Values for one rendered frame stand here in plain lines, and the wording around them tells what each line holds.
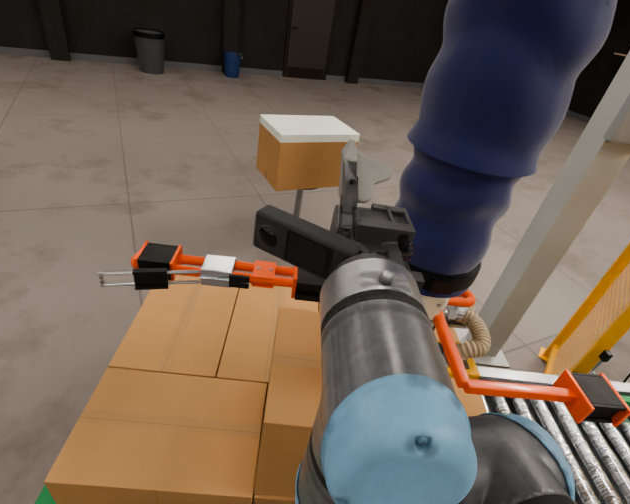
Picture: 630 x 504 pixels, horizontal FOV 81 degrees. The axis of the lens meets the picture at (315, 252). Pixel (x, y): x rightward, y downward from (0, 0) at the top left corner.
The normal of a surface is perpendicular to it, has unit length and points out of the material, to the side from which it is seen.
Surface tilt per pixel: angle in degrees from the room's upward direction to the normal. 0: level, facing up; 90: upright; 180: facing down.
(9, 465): 0
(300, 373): 0
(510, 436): 9
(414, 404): 3
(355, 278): 34
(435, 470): 86
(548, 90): 75
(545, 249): 90
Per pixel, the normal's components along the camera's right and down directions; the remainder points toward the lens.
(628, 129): 0.00, 0.58
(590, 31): 0.41, 0.36
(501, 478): -0.36, -0.80
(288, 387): 0.16, -0.81
